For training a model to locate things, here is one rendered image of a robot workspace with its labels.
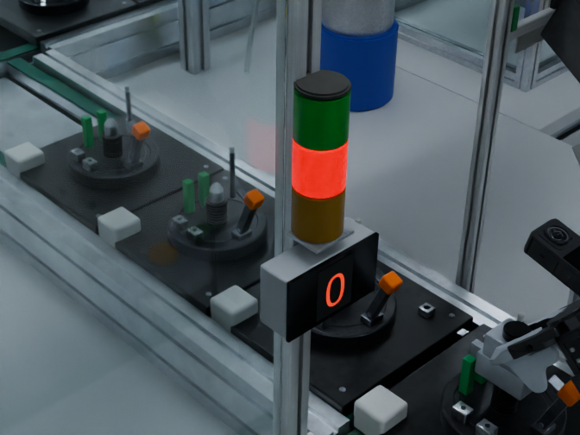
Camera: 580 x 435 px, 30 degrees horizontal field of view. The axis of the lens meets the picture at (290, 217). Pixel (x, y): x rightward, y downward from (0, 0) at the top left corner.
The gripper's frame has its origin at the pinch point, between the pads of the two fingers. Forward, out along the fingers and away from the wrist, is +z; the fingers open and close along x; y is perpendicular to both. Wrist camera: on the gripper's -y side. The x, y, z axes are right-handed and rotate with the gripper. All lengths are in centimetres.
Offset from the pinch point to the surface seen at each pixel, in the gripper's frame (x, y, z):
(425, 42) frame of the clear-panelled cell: 86, -49, 71
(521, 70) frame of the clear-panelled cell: 85, -33, 52
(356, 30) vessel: 55, -53, 54
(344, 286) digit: -17.7, -14.3, -3.4
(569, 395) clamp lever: -1.1, 7.2, -4.6
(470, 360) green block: -1.7, -0.1, 5.4
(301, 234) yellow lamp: -21.6, -20.5, -7.0
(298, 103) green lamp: -21.6, -30.0, -16.6
